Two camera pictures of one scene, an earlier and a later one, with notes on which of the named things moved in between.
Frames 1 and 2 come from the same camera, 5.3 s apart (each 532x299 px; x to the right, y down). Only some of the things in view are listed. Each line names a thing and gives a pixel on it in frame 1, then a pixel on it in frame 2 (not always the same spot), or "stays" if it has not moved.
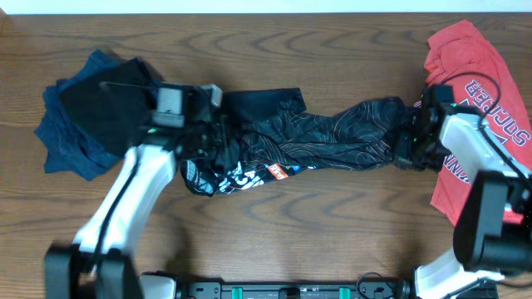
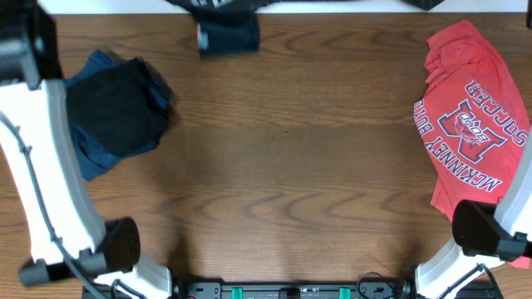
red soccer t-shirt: (466, 56) stays
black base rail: (256, 290) stays
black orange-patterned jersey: (268, 134) to (229, 26)
